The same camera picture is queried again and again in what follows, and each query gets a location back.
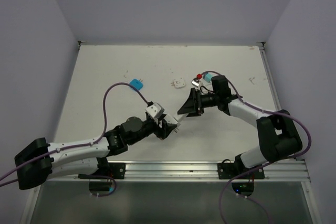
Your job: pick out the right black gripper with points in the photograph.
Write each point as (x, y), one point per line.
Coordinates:
(190, 107)

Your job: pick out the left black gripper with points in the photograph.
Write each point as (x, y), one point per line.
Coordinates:
(164, 132)

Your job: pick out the white plug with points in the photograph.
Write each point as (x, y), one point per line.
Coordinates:
(178, 83)

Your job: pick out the blue plug adapter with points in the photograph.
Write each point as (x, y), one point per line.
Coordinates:
(136, 84)

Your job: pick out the white cube power socket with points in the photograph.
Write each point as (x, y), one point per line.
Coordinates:
(176, 128)

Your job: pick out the white cube charger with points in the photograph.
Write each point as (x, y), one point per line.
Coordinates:
(180, 117)

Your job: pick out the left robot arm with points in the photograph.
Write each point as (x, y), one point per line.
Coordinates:
(41, 161)

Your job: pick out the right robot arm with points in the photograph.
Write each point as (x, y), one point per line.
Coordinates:
(277, 135)

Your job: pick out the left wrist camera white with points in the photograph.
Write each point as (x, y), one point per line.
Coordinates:
(154, 111)

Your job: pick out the aluminium mounting rail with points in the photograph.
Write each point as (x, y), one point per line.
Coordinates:
(206, 171)

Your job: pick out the left black base bracket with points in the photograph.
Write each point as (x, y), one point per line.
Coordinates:
(109, 170)

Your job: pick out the black base bracket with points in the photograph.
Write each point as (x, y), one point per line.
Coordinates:
(109, 170)
(228, 169)

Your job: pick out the right black base bracket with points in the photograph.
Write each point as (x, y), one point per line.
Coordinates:
(228, 169)

